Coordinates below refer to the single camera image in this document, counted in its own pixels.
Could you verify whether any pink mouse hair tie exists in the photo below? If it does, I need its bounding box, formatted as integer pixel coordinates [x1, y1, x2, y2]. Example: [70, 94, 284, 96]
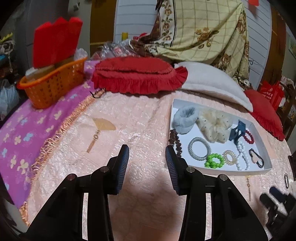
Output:
[248, 148, 265, 169]

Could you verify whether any white bead bracelet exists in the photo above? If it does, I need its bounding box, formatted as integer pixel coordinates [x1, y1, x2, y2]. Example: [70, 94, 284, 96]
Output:
[235, 139, 251, 171]

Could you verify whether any red bead bracelet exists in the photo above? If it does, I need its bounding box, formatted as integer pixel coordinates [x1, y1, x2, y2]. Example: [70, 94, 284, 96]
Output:
[242, 129, 255, 145]

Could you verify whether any blue hair claw clip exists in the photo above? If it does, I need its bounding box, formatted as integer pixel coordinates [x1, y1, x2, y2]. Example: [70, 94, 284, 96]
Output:
[229, 120, 246, 144]

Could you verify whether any pink bedspread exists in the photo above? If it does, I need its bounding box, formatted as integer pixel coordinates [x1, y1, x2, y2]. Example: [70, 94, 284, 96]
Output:
[21, 87, 296, 241]

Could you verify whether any white cardboard box lid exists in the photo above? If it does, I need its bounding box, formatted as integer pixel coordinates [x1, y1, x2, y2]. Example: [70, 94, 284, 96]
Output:
[170, 99, 273, 176]

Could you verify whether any grey fuzzy scrunchie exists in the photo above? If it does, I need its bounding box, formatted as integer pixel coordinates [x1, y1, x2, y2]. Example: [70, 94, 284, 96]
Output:
[173, 105, 199, 135]

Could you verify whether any cream dotted chiffon scrunchie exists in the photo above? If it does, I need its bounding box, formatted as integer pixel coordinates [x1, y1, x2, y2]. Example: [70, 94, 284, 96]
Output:
[196, 108, 233, 143]

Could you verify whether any red ruffled cushion right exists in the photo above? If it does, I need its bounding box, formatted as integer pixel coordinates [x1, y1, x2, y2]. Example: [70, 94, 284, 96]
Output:
[244, 89, 285, 141]

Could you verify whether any red ruffled cushion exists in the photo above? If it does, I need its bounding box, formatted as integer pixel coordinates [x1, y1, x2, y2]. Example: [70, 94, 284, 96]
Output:
[92, 56, 188, 95]
[244, 89, 285, 141]

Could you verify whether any red ruffled cushion left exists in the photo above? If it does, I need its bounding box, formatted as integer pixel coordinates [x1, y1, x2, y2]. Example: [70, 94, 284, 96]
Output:
[92, 56, 188, 95]

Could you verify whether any purple floral blanket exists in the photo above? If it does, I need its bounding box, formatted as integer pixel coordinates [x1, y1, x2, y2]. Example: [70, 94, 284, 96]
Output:
[1, 60, 97, 208]

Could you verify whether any white pillow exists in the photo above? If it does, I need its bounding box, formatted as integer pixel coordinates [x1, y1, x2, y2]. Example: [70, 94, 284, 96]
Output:
[175, 62, 253, 112]

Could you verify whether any orange plastic basket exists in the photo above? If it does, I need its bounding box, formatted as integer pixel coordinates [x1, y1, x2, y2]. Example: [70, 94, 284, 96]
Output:
[16, 58, 86, 109]

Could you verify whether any red gift bag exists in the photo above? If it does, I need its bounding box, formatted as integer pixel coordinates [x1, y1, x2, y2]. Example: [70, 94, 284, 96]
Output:
[259, 80, 285, 111]

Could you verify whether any clear plastic bag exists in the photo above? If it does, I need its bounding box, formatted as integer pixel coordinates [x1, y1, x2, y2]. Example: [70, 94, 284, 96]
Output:
[90, 39, 137, 61]

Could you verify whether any red box in basket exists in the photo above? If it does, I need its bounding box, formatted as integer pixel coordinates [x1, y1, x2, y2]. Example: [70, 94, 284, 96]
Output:
[33, 17, 83, 68]

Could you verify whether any floral beige quilt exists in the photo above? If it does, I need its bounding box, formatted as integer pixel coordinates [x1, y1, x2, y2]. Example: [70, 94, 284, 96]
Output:
[130, 1, 250, 86]

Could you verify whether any green bead bracelet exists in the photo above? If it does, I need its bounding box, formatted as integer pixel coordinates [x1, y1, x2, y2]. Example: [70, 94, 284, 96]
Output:
[204, 153, 225, 169]

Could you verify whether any dark brown bead bracelet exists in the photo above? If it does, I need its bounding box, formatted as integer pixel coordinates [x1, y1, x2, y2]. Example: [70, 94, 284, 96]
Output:
[168, 128, 183, 158]

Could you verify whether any silver spiral hair tie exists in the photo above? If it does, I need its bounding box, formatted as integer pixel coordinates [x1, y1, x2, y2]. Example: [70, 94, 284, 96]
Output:
[188, 136, 212, 161]

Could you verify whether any gold spiral hair tie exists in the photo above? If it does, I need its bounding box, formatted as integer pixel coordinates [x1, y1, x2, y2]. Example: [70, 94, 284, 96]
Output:
[222, 150, 238, 166]

